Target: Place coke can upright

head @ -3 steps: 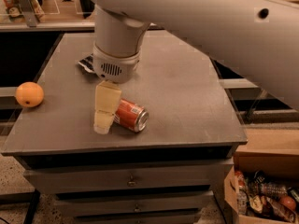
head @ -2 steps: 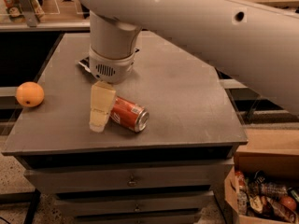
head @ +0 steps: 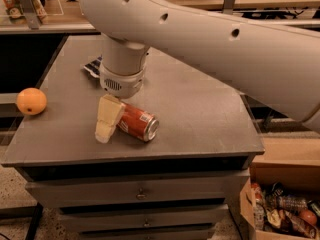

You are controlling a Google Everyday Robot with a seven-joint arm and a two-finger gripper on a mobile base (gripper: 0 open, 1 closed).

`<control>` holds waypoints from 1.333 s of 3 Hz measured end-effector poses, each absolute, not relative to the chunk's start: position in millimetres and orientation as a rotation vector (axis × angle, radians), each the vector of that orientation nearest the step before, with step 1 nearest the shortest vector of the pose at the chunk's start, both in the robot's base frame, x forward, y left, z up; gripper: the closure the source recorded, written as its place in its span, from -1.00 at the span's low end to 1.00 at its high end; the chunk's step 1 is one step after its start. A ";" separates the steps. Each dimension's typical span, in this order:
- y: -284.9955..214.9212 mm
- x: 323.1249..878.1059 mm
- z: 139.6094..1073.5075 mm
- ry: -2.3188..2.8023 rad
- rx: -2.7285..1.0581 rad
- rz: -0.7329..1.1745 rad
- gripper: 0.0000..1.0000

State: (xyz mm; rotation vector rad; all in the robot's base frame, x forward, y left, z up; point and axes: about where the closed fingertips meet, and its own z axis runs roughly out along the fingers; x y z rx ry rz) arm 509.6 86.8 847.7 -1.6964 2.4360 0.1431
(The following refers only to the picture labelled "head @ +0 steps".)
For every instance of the cardboard box of snacks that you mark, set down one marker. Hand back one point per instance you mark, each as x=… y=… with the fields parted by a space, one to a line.
x=281 y=202

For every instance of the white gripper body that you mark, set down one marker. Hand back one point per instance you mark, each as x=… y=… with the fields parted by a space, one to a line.
x=124 y=84

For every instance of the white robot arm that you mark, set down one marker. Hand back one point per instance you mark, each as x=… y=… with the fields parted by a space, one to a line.
x=278 y=66

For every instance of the red coke can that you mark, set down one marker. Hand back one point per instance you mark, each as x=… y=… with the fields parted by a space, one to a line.
x=138 y=123

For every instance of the colourful snack box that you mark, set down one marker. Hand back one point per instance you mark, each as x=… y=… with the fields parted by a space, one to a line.
x=11 y=11

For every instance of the orange fruit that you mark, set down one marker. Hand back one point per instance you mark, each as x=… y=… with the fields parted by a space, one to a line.
x=31 y=101

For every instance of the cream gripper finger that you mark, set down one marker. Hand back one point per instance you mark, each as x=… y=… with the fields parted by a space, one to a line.
x=110 y=111

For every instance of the crumpled blue chip bag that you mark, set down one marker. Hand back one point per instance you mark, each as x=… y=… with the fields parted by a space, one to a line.
x=93 y=67

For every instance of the grey drawer cabinet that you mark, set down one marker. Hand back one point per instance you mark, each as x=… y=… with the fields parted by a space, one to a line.
x=175 y=187

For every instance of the metal railing with posts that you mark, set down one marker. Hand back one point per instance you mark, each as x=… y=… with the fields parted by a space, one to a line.
x=66 y=17

